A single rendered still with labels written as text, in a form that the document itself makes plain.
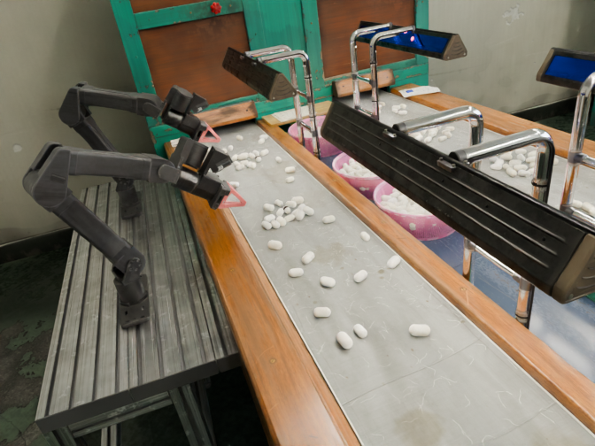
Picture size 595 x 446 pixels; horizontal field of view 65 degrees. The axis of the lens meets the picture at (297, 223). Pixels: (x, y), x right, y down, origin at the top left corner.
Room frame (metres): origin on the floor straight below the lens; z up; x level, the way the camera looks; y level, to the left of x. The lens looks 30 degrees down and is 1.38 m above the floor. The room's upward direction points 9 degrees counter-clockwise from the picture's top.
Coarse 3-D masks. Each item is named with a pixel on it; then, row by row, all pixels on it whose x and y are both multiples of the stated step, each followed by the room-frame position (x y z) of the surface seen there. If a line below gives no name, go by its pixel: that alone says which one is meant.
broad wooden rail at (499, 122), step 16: (416, 96) 2.03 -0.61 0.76; (432, 96) 2.00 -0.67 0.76; (448, 96) 1.96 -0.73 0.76; (496, 112) 1.67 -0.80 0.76; (496, 128) 1.54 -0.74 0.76; (512, 128) 1.49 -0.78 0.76; (528, 128) 1.47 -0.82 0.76; (544, 128) 1.45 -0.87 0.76; (560, 144) 1.31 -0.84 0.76; (592, 144) 1.27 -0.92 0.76
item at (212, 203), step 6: (198, 174) 1.12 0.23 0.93; (198, 180) 1.09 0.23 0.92; (222, 186) 1.08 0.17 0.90; (192, 192) 1.08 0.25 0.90; (198, 192) 1.08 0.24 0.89; (204, 192) 1.09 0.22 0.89; (222, 192) 1.08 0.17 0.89; (204, 198) 1.10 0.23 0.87; (210, 198) 1.09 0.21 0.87; (216, 198) 1.07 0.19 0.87; (210, 204) 1.08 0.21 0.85; (216, 204) 1.07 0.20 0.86
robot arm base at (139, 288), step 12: (144, 276) 1.06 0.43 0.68; (120, 288) 0.94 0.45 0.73; (132, 288) 0.95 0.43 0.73; (144, 288) 0.99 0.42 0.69; (120, 300) 0.96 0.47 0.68; (132, 300) 0.94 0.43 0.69; (144, 300) 0.96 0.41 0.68; (120, 312) 0.92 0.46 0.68; (132, 312) 0.91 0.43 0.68; (144, 312) 0.91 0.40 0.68; (120, 324) 0.88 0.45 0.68; (132, 324) 0.88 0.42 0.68
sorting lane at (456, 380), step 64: (256, 128) 2.01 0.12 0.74; (256, 192) 1.36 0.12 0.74; (320, 192) 1.29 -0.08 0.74; (256, 256) 0.98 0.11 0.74; (320, 256) 0.94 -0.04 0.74; (384, 256) 0.90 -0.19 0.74; (320, 320) 0.71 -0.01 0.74; (384, 320) 0.69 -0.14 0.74; (448, 320) 0.66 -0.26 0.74; (384, 384) 0.53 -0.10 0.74; (448, 384) 0.51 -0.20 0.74; (512, 384) 0.50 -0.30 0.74
